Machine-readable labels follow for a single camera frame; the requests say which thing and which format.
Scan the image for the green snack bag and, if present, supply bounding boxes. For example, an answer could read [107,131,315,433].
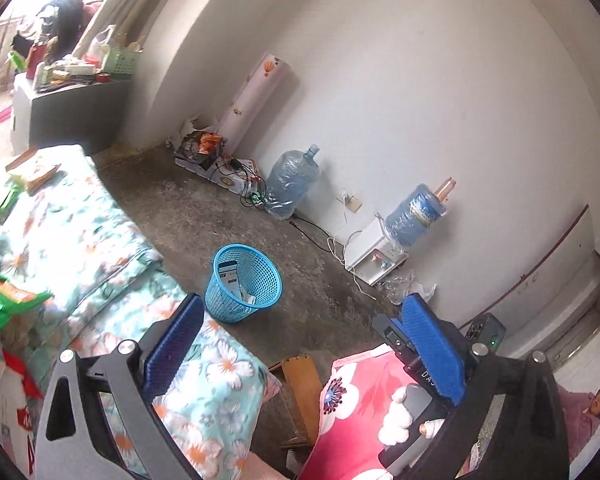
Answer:
[0,276,53,348]

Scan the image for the orange flat box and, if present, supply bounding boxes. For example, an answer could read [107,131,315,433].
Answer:
[6,146,62,192]

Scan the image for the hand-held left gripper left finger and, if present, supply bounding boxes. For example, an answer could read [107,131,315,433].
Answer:
[32,292,206,480]

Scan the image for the rolled floral mat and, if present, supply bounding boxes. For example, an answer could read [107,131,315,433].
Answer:
[217,51,301,153]

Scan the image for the floral turquoise blanket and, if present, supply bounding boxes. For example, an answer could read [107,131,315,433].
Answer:
[0,145,283,480]

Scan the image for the long window curtain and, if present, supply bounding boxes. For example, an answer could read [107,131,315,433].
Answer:
[72,0,206,56]

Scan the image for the pale pink tube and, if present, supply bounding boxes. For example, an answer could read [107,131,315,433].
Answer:
[432,176,456,201]

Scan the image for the clear plastic bag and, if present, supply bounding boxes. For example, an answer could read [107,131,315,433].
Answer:
[382,270,437,306]

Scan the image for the grey cabinet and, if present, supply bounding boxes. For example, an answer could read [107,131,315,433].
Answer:
[11,72,136,156]

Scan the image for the white flat cardboard box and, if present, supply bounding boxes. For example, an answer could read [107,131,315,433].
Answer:
[175,152,268,198]

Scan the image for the empty clear water jug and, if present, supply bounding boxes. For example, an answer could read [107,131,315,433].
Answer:
[264,143,322,221]

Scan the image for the green plastic basket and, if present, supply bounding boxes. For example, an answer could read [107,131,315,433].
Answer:
[102,46,142,79]

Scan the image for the white and blue carton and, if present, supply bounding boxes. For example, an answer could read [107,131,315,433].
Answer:
[216,260,242,299]

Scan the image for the blue water dispenser bottle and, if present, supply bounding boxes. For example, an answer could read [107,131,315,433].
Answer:
[384,183,448,247]

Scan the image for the white water dispenser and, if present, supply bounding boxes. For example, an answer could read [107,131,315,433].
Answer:
[343,217,411,287]

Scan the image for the black bag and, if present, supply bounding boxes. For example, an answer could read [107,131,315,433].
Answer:
[37,0,86,56]

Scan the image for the black printed box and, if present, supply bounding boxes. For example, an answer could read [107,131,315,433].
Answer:
[174,130,226,171]

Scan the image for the black floor cable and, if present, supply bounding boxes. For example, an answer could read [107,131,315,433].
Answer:
[290,215,348,256]

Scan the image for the white cable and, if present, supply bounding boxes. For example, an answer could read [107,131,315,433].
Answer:
[327,195,381,303]

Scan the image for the white and red packet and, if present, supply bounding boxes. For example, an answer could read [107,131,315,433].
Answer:
[0,347,38,480]

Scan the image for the white plastic bag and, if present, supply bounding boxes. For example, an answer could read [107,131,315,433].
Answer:
[87,25,118,61]

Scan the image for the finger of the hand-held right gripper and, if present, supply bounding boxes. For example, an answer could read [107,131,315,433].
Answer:
[371,313,415,363]

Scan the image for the small green packet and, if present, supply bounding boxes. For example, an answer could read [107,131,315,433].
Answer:
[0,186,25,221]

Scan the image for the pink floral blanket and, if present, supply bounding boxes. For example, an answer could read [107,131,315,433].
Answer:
[297,345,481,480]

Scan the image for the blue plastic wastebasket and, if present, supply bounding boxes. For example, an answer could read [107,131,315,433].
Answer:
[204,243,284,324]

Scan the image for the printed poster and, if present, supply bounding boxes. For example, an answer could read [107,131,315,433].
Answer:
[555,377,600,466]

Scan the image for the red paper bag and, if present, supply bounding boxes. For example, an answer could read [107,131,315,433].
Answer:
[26,42,48,78]

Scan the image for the wooden stool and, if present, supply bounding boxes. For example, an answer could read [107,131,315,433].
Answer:
[267,355,326,448]

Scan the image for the person's right hand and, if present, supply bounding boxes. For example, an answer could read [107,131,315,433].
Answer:
[377,382,448,448]

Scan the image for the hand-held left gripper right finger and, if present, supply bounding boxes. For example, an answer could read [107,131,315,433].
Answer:
[400,294,571,480]

